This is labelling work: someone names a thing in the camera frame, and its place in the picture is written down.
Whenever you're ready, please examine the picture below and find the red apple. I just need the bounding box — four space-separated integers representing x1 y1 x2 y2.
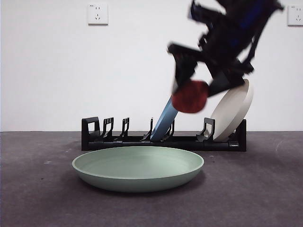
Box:
171 80 209 114

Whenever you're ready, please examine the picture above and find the green round plate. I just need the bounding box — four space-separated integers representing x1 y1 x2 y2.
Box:
71 146 205 193

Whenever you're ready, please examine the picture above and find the beige round plate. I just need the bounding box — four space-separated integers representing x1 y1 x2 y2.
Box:
209 79 254 142

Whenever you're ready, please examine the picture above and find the blue round plate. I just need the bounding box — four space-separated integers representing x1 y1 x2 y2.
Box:
150 93 182 140

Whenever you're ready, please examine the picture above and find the black plate rack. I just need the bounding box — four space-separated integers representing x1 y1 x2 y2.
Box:
81 116 247 152

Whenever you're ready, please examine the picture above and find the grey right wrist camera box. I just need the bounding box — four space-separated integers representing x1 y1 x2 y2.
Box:
188 0 215 24

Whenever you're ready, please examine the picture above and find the white wall socket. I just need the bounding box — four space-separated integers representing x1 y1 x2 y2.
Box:
88 3 109 26
287 5 303 26

